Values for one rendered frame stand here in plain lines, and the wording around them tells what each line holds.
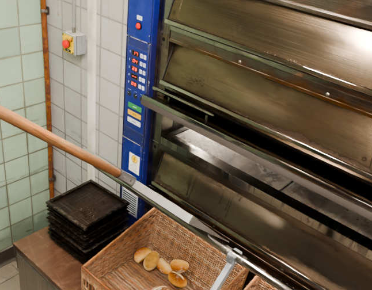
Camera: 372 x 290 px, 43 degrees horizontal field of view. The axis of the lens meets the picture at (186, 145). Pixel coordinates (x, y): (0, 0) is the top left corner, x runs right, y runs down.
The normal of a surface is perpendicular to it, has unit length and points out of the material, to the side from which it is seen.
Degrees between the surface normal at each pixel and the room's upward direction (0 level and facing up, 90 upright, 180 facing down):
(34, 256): 0
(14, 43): 90
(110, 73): 90
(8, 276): 0
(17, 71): 90
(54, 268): 0
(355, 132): 70
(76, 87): 90
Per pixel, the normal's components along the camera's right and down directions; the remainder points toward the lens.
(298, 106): -0.59, -0.01
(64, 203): 0.11, -0.87
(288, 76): -0.66, 0.31
